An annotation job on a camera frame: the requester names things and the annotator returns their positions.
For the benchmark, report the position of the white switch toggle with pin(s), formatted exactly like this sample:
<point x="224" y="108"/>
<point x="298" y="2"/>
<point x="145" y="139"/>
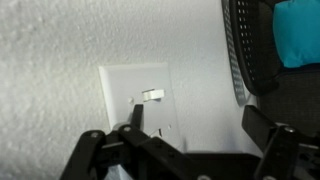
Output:
<point x="154" y="94"/>

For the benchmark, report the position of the teal cushion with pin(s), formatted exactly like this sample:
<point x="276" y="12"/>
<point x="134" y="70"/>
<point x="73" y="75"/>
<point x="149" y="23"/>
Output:
<point x="298" y="33"/>

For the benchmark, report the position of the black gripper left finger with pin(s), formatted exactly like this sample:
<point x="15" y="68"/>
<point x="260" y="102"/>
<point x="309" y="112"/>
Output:
<point x="133" y="153"/>

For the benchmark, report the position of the white double switch wall plate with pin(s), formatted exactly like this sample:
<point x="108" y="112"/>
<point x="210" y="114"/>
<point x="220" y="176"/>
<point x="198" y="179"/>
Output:
<point x="126" y="83"/>

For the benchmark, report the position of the black perforated metal chair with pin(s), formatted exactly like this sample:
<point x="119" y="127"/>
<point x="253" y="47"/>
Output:
<point x="253" y="50"/>

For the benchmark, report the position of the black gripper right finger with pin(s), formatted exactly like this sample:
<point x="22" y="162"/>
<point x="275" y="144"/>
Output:
<point x="286" y="150"/>

